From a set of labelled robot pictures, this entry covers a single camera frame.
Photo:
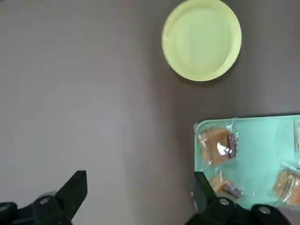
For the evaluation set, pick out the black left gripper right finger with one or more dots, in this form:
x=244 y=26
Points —
x=222 y=213

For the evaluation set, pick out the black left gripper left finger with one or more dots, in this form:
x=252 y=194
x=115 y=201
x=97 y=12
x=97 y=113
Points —
x=47 y=211

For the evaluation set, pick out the green rectangular tray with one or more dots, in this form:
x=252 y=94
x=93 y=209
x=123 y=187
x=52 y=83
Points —
x=257 y=145

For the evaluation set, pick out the yellow round plate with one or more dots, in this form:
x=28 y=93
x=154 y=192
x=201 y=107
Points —
x=201 y=39

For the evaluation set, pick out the brown bread pack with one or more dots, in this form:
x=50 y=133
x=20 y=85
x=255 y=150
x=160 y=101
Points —
x=225 y=186
x=288 y=187
x=297 y=136
x=216 y=145

